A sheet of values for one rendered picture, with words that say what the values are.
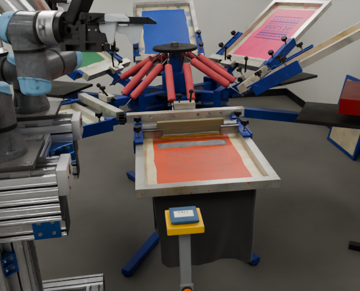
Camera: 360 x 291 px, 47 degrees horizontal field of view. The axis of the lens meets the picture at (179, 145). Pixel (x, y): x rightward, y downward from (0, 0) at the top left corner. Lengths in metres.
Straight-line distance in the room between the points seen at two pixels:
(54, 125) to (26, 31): 0.86
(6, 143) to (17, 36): 0.41
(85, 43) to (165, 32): 2.97
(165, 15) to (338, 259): 2.58
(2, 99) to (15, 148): 0.16
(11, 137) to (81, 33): 0.52
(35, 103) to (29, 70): 0.77
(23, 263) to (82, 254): 1.23
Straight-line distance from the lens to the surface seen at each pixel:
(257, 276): 2.77
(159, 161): 1.95
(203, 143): 2.13
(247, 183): 1.68
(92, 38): 0.93
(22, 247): 1.80
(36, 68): 1.03
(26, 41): 1.02
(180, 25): 3.97
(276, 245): 3.05
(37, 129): 1.82
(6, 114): 1.33
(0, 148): 1.34
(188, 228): 1.46
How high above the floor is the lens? 1.75
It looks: 22 degrees down
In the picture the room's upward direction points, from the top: 2 degrees counter-clockwise
